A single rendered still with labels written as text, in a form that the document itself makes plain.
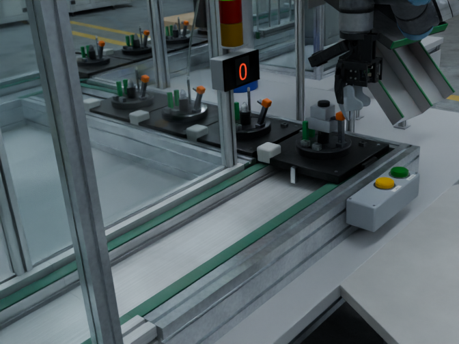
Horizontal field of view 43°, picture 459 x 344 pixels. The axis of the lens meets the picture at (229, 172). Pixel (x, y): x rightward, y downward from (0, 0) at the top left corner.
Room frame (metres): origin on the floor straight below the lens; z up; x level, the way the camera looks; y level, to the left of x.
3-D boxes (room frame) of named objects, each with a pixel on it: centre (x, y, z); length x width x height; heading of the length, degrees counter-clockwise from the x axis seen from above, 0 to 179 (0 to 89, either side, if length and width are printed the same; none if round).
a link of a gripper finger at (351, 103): (1.30, -0.29, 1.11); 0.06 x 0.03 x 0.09; 47
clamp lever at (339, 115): (1.34, -0.27, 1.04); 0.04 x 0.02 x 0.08; 47
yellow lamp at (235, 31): (1.31, -0.02, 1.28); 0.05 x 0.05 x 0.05
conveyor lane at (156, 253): (1.17, -0.02, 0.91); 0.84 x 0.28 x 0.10; 137
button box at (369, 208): (1.16, -0.34, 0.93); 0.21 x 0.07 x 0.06; 137
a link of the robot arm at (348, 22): (1.32, -0.30, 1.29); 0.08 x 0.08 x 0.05
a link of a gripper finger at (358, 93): (1.32, -0.31, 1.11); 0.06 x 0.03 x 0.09; 47
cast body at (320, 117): (1.38, -0.23, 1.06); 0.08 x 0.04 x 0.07; 46
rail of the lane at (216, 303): (1.07, -0.16, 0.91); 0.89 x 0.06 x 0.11; 137
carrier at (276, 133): (1.55, -0.05, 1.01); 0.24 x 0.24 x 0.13; 47
